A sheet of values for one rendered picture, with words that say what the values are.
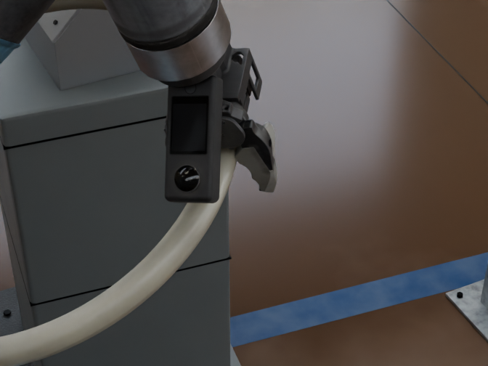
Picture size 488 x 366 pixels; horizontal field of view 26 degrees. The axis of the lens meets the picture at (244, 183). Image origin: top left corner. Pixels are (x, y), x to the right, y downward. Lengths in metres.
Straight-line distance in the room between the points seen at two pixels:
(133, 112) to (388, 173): 1.35
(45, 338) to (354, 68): 2.63
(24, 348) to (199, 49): 0.32
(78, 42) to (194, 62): 0.91
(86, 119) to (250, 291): 0.97
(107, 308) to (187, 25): 0.27
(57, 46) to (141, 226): 0.40
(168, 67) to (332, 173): 2.15
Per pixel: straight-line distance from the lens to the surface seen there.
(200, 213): 0.99
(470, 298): 2.68
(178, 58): 0.90
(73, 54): 1.81
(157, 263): 0.98
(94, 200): 1.92
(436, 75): 3.52
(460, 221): 2.92
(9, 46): 0.98
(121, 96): 1.81
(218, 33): 0.91
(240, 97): 0.99
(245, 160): 1.03
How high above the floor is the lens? 1.83
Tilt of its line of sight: 38 degrees down
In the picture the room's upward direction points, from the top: straight up
